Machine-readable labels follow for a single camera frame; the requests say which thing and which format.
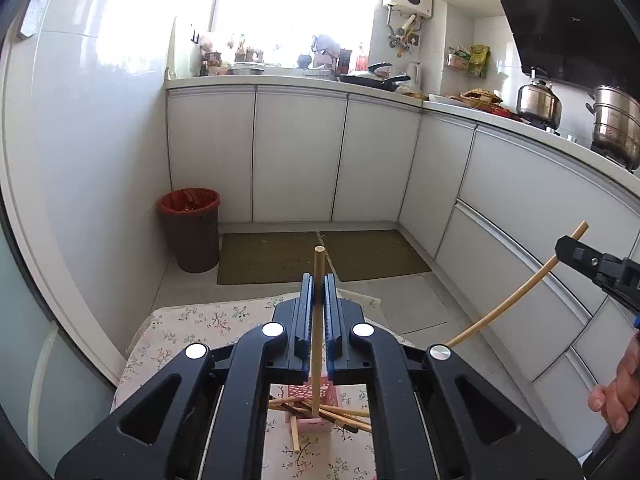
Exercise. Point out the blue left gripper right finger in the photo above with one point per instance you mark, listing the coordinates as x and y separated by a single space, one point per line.
333 330

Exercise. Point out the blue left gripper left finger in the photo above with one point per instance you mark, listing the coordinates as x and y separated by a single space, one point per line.
300 341

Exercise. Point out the black chopstick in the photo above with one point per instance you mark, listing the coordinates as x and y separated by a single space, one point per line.
300 411

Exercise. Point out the white kitchen cabinets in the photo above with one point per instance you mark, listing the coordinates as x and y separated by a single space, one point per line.
482 198

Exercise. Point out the person's right hand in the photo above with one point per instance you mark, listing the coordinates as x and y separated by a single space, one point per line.
616 401

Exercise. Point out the pink perforated utensil holder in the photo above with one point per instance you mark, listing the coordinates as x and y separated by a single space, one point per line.
328 397

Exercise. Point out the floral tablecloth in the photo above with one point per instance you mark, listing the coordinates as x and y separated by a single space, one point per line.
199 381

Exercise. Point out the olive floor mat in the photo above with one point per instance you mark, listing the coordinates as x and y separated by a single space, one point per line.
371 255
265 258

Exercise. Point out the steel stock pot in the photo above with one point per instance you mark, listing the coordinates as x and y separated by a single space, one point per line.
615 125

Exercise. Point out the dark red trash bin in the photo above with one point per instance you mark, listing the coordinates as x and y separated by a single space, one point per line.
189 219

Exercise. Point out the steel kettle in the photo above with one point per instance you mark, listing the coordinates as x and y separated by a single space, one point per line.
538 104

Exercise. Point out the glass sliding door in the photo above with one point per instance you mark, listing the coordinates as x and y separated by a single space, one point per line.
51 396

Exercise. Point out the black range hood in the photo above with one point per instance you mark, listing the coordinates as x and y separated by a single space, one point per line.
582 42

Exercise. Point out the yellow snack bag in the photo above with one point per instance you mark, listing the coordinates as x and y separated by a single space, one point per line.
478 61

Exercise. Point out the black frying pan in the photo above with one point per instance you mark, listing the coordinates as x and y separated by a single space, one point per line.
371 79

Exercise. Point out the silver door handle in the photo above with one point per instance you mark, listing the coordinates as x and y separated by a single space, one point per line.
32 19

